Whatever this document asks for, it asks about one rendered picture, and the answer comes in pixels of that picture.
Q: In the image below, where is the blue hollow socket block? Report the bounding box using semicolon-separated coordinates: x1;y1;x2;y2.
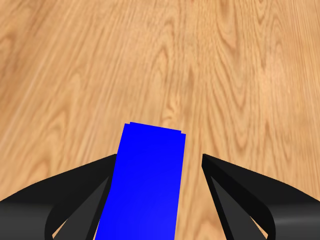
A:
94;121;187;240

